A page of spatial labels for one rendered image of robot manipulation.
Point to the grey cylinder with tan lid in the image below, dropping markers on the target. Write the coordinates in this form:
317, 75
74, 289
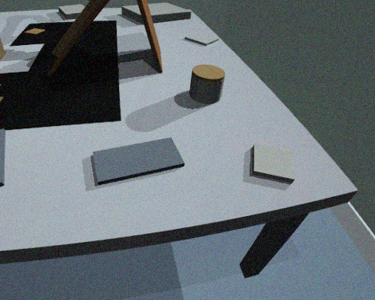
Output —
206, 84

